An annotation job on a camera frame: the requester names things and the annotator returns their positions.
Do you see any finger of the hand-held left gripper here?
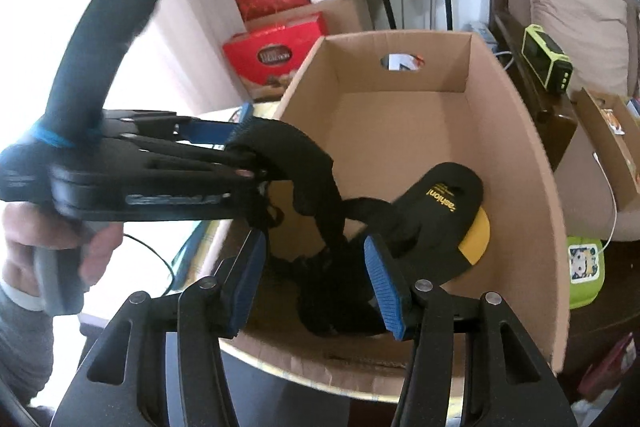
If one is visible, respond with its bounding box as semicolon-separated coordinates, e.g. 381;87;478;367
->
170;116;253;146
120;133;275;188

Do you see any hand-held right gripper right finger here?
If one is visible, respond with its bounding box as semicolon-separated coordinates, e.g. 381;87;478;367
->
363;234;573;427

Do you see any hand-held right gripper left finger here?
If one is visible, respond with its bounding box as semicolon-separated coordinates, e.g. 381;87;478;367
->
57;229;268;427

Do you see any black and yellow insole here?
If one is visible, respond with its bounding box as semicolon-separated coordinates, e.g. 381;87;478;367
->
390;162;493;288

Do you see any brown cardboard box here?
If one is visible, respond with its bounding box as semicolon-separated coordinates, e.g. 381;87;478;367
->
217;31;571;395

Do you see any person's left forearm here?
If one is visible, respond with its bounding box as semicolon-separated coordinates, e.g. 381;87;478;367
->
0;282;56;408

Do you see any person's left hand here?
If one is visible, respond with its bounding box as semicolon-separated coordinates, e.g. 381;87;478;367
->
0;203;127;301

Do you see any red gift box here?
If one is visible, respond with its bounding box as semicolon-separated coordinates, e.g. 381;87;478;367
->
222;14;328;100

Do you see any plain brown carton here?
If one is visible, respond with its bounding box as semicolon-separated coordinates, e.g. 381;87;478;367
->
245;0;373;38

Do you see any green box with cartoon label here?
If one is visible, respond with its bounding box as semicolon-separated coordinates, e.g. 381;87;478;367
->
566;234;606;310

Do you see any dark wooden side table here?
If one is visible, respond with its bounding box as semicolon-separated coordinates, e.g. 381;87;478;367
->
492;14;578;168

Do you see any brown sofa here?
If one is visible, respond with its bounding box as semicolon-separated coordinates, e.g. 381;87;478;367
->
487;0;640;243

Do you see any shallow cardboard tray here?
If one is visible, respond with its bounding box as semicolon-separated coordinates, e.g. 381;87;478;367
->
572;88;640;212

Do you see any green and black radio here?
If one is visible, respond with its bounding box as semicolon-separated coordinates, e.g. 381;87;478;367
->
521;24;573;94

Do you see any beige sofa cushion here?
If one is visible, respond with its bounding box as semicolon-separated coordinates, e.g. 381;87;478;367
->
520;0;631;95

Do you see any white cable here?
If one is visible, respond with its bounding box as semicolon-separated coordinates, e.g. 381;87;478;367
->
592;152;619;253

